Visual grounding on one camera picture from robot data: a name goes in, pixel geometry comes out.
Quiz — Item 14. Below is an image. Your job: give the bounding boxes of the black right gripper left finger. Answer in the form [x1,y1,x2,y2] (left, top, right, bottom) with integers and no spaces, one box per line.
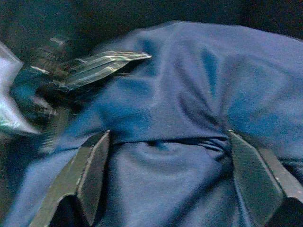
[29,129,112,227]

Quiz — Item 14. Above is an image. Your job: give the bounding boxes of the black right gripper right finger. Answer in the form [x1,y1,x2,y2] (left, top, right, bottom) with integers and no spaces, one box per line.
[227,129,303,227]

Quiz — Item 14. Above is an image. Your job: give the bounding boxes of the blue cloth garment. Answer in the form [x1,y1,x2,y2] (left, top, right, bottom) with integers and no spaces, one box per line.
[4,20,303,227]

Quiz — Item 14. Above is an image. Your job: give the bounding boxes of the black plastic bag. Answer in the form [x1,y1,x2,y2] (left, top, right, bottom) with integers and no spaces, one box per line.
[30,51,152,92]

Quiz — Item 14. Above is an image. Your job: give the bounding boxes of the white plastic sheet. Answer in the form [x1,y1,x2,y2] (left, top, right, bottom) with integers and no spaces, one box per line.
[0,42,40,137]

